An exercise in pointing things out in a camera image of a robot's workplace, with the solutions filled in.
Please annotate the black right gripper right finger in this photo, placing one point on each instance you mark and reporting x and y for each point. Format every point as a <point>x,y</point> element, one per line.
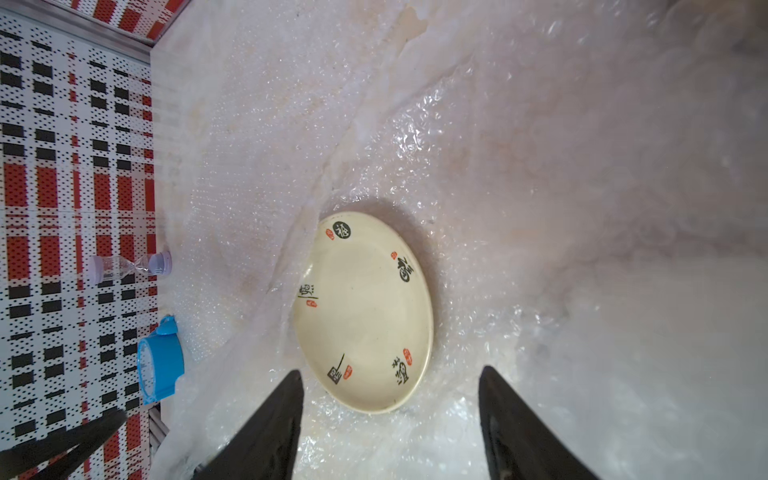
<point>518,444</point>

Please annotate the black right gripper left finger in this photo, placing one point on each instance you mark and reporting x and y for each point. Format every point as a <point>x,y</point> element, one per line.
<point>266,446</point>

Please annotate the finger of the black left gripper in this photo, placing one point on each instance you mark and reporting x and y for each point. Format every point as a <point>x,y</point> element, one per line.
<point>67,449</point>

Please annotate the cream dinner plate black characters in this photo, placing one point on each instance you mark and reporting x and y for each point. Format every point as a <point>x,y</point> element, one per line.
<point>363,313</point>

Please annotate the blue alarm clock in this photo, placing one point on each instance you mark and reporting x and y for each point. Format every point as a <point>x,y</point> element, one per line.
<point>160,361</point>

